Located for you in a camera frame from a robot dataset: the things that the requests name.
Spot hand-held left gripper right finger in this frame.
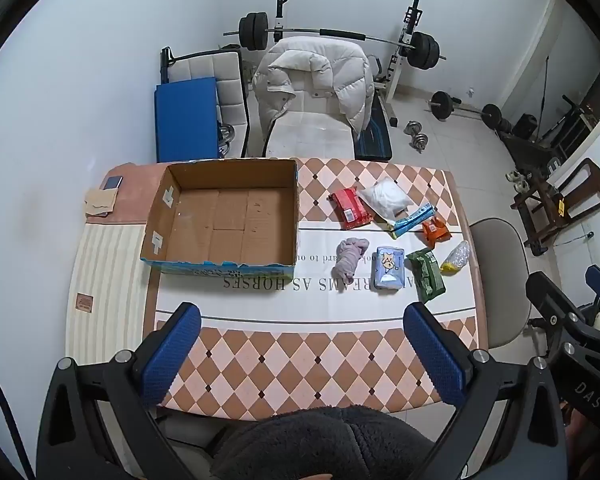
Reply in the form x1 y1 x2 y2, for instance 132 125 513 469
403 302 568 480

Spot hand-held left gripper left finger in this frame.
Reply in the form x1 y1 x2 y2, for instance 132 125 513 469
36 302 216 480

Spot green snack packet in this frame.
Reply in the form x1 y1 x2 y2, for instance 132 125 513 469
406 248 446 303

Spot clear bag with yellow trim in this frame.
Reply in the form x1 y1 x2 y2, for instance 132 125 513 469
440 240 471 274

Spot blue tissue pack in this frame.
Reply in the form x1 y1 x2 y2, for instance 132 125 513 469
374 246 407 291

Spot orange snack packet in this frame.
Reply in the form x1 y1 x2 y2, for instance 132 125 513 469
421 219 452 248

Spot pale pink cloth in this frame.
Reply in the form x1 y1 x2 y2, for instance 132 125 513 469
336 236 372 279

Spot blue and yellow packet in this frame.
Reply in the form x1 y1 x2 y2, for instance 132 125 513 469
387 203 435 239

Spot cardboard box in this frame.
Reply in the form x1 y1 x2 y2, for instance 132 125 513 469
140 158 300 277

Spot white powder plastic bag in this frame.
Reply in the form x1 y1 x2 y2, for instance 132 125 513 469
357 178 415 221

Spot red snack packet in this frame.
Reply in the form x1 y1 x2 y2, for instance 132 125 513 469
328 188 374 231

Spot beige round stool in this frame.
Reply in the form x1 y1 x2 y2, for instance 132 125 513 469
467 217 533 348

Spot dark wooden chair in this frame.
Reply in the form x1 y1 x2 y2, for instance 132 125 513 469
510 157 600 253

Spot cream striped table mat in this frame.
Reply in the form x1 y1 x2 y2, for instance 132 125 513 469
65 222 153 366

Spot dark grey fleece garment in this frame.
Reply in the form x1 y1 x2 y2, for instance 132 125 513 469
212 406 436 480

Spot black exercise machine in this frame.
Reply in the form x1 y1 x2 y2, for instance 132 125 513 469
500 95 600 167

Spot pink table mat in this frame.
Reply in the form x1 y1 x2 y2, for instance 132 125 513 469
87 161 171 226

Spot beige cloth piece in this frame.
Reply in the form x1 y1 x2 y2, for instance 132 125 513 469
84 187 118 217

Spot short barbell with black plates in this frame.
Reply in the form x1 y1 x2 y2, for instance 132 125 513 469
427 91 503 128

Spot chrome weight plates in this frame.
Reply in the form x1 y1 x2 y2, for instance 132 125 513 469
216 122 236 156

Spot black weight bench pad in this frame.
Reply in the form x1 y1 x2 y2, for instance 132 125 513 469
352 92 393 161

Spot blue folded mat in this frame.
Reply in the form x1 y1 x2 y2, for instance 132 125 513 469
153 76 221 163

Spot white chair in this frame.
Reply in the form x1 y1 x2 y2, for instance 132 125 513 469
265 109 355 159

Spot white weight bench rack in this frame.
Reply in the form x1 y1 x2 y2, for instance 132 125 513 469
272 0 423 128

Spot white cushioned panel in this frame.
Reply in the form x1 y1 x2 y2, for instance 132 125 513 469
161 49 251 158

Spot white puffer jacket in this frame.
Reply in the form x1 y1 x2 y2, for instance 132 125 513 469
252 37 376 136

